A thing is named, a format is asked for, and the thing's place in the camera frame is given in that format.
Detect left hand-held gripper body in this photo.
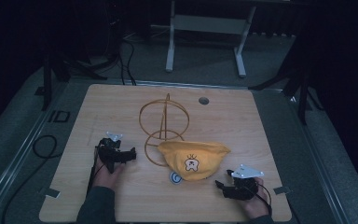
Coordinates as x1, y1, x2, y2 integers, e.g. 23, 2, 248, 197
96, 131, 129, 174

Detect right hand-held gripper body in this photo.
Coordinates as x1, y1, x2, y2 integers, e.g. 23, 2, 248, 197
223, 163, 266, 201

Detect yellow hat with cartoon print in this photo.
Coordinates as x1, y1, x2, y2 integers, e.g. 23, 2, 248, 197
157, 140, 232, 183

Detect golden wire hat rack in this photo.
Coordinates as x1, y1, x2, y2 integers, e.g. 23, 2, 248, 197
138, 92, 191, 168

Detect person's left hand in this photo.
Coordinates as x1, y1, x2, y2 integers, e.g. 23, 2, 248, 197
92, 156, 126, 191

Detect person's right hand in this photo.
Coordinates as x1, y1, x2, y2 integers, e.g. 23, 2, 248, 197
240, 176, 272, 219

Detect grey tape piece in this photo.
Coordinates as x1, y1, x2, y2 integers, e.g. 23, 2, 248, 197
39, 187, 62, 199
273, 186, 293, 196

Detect round white blue sticker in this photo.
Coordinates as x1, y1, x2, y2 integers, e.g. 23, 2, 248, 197
169, 171, 184, 186

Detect black tripod stand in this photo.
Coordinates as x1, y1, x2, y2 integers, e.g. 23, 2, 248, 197
247, 59, 324, 126
41, 50, 108, 112

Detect white metal stand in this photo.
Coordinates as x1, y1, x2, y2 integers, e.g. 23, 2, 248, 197
165, 0, 257, 78

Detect right hand-held gripper cable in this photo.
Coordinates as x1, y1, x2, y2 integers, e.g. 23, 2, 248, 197
255, 182, 273, 217

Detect hand-held gripper cable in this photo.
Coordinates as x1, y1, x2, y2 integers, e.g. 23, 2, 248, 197
255, 182, 273, 217
86, 148, 104, 195

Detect left hand-held gripper cable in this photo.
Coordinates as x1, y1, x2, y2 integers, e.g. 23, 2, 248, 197
86, 148, 104, 195

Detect black floor cable loop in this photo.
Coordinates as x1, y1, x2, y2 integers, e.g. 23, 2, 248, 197
1, 133, 59, 224

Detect black hanging cables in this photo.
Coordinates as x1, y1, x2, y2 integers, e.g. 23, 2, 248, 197
117, 36, 138, 87

